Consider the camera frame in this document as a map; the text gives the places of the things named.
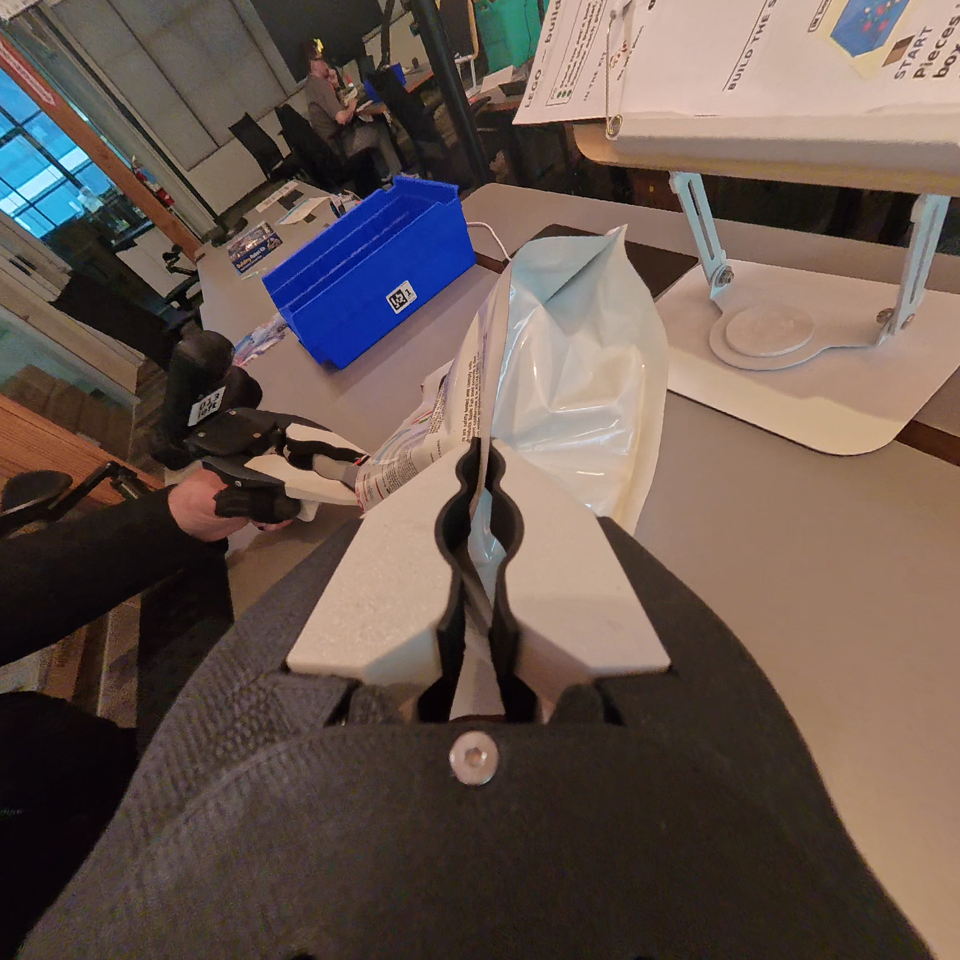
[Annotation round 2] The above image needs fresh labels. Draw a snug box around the person's left forearm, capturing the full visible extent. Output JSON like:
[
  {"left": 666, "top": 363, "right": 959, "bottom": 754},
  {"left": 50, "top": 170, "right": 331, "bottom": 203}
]
[{"left": 0, "top": 487, "right": 228, "bottom": 666}]

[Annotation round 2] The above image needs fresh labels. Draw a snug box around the black wall screen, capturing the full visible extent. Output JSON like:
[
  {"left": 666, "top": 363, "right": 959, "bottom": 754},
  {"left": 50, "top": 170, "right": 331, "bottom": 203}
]
[{"left": 251, "top": 0, "right": 385, "bottom": 66}]

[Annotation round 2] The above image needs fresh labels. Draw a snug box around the black desk mat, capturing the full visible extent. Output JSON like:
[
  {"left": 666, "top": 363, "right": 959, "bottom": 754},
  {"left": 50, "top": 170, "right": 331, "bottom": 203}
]
[{"left": 540, "top": 223, "right": 700, "bottom": 299}]

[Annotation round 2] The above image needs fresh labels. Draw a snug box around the printed plastic toy bag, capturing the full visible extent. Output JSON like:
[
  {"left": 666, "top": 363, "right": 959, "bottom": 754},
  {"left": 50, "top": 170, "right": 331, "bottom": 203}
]
[{"left": 352, "top": 223, "right": 671, "bottom": 721}]

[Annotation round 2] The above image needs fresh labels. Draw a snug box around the grey table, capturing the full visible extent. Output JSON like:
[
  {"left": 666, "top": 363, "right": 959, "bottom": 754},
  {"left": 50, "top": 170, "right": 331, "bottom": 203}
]
[{"left": 196, "top": 176, "right": 481, "bottom": 421}]

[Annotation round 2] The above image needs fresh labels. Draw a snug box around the green tote bag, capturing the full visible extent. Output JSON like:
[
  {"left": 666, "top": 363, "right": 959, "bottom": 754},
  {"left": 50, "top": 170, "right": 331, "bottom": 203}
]
[{"left": 476, "top": 0, "right": 546, "bottom": 74}]

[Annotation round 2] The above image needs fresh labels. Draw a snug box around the red arrow sign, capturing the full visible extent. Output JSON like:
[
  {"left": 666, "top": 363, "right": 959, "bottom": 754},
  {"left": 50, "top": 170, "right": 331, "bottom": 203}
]
[{"left": 0, "top": 33, "right": 63, "bottom": 108}]

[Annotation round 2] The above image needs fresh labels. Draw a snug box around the black round base pole stand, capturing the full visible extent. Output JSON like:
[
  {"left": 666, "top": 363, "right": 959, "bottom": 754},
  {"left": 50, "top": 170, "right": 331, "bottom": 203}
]
[{"left": 112, "top": 75, "right": 250, "bottom": 246}]

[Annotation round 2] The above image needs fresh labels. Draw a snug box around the white document stand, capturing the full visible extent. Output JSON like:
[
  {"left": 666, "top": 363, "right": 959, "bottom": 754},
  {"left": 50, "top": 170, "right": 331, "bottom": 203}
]
[{"left": 573, "top": 112, "right": 960, "bottom": 457}]

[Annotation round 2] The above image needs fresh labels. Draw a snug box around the white cable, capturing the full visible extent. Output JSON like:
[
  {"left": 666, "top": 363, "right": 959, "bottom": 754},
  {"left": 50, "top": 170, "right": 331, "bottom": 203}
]
[{"left": 465, "top": 221, "right": 513, "bottom": 265}]

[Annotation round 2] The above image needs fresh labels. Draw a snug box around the paned window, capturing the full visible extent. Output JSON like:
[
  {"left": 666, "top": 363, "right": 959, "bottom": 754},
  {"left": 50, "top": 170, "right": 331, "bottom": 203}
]
[{"left": 0, "top": 63, "right": 100, "bottom": 243}]

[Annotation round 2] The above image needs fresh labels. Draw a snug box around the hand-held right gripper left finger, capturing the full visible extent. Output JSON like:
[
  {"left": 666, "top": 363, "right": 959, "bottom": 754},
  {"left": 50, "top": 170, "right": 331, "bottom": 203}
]
[{"left": 285, "top": 437, "right": 481, "bottom": 721}]

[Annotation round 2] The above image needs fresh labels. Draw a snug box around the person's black clothing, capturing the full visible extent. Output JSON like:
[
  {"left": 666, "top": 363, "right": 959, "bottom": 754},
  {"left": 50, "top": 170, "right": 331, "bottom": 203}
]
[{"left": 0, "top": 690, "right": 145, "bottom": 960}]

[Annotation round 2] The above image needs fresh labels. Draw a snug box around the colourful printed sheet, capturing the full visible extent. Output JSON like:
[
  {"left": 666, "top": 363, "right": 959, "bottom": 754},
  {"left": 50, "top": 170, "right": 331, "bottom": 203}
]
[{"left": 234, "top": 315, "right": 291, "bottom": 370}]

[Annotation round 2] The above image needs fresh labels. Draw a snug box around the small blue plastic bin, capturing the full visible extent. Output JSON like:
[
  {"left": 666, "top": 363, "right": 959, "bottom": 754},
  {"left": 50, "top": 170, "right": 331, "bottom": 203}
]
[{"left": 365, "top": 62, "right": 411, "bottom": 104}]

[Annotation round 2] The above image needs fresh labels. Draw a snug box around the person's left hand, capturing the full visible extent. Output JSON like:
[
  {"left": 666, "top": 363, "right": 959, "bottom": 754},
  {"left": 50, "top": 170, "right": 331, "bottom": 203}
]
[{"left": 166, "top": 472, "right": 297, "bottom": 543}]

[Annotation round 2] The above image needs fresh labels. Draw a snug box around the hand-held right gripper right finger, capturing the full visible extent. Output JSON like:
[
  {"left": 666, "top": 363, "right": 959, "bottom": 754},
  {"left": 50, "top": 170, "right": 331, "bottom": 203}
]
[{"left": 480, "top": 437, "right": 672, "bottom": 723}]

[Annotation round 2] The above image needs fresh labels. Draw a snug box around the blue toy box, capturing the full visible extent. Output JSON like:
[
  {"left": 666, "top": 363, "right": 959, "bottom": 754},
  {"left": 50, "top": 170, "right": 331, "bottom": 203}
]
[{"left": 227, "top": 222, "right": 285, "bottom": 277}]

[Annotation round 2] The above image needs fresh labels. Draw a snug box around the red fire extinguisher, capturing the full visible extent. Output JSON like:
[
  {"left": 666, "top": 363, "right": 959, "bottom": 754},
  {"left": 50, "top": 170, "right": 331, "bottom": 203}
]
[{"left": 131, "top": 156, "right": 175, "bottom": 209}]

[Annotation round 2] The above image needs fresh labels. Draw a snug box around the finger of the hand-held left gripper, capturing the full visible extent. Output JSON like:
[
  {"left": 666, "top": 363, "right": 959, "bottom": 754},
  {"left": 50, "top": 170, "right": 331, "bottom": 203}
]
[
  {"left": 242, "top": 452, "right": 363, "bottom": 524},
  {"left": 283, "top": 425, "right": 370, "bottom": 466}
]

